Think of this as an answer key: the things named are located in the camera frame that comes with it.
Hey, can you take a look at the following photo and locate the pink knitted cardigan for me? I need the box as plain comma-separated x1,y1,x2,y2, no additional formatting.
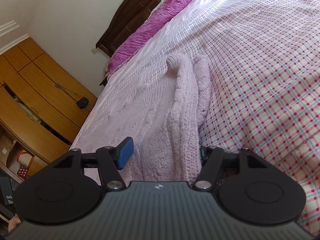
74,54,210,184

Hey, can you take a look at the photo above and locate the pink checkered bed sheet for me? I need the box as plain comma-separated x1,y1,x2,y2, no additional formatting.
72,0,319,235

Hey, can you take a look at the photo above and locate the dark wooden headboard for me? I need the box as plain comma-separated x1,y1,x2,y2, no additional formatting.
95,0,161,57

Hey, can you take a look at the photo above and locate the person left hand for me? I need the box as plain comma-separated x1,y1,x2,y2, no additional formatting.
8,216,21,232

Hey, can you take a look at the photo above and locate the dark wooden nightstand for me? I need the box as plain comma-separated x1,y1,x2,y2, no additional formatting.
99,77,108,87

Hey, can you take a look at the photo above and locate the small black hanging pouch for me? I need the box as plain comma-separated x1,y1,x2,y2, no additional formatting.
76,97,89,109

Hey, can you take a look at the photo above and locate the orange wooden wardrobe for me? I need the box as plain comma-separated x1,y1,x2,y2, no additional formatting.
1,37,97,183

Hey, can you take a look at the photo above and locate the magenta crinkled pillow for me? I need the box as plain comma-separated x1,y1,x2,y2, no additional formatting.
106,0,192,76

